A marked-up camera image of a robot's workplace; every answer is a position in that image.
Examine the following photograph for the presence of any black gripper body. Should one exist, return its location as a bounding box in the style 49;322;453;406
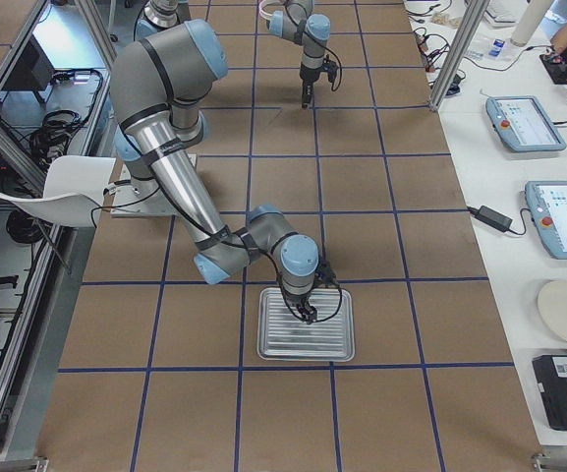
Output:
301;75;316;101
282;290;311;318

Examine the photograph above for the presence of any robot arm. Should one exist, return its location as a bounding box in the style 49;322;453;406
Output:
266;1;338;108
110;19;319;324

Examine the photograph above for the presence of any silver ribbed metal tray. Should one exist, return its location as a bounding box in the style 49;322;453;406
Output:
257;288;355;362

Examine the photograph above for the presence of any white curved plastic part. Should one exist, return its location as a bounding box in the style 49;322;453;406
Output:
258;0;272;21

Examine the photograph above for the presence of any black power adapter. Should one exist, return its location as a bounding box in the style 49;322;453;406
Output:
468;206;512;233

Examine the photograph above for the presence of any far blue teach pendant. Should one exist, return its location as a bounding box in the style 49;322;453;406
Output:
485;95;567;152

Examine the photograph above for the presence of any blue teach pendant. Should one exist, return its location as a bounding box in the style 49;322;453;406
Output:
485;95;567;152
525;181;567;260

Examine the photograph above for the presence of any white chair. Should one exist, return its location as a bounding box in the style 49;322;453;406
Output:
0;155;116;227

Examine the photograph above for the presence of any near blue teach pendant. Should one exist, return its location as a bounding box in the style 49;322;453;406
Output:
525;181;567;260

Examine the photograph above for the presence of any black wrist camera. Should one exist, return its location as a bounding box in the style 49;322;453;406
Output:
314;262;339;288

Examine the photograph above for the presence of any aluminium frame post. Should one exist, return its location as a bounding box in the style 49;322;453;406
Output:
428;0;489;112

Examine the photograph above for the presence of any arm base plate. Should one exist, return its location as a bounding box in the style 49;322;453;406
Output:
112;150;199;217

